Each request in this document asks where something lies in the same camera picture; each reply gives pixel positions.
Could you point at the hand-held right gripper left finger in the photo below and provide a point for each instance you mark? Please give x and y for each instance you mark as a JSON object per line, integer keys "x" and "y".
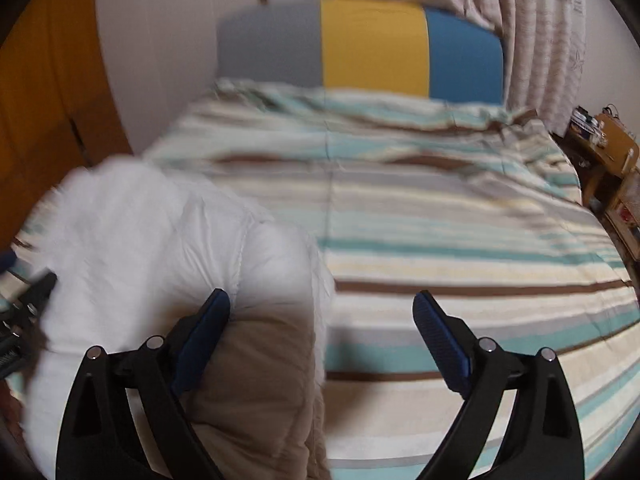
{"x": 200, "y": 340}

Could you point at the orange wooden wardrobe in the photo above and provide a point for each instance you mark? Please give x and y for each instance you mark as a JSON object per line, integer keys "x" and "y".
{"x": 45, "y": 85}

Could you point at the striped bed duvet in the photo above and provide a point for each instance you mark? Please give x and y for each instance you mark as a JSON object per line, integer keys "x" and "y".
{"x": 450, "y": 220}

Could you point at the pink patterned curtain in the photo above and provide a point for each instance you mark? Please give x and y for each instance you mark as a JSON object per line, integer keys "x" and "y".
{"x": 540, "y": 35}

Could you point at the white puffer jacket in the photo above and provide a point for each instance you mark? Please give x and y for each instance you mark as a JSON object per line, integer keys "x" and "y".
{"x": 150, "y": 240}

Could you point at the grey yellow blue headboard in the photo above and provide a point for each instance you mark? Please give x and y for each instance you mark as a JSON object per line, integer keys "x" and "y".
{"x": 370, "y": 45}

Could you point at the dark wooden desk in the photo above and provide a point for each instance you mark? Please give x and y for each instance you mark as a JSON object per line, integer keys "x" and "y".
{"x": 587, "y": 160}

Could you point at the orange wooden board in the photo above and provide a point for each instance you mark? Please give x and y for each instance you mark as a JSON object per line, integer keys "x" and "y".
{"x": 620, "y": 145}

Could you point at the rattan wooden chair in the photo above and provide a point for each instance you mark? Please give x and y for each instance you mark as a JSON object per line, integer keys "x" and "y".
{"x": 627, "y": 215}

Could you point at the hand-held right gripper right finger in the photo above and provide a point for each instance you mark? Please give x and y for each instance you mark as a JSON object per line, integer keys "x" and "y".
{"x": 442, "y": 340}

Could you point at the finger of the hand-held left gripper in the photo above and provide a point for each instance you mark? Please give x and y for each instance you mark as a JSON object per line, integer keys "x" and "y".
{"x": 35, "y": 292}
{"x": 7, "y": 260}

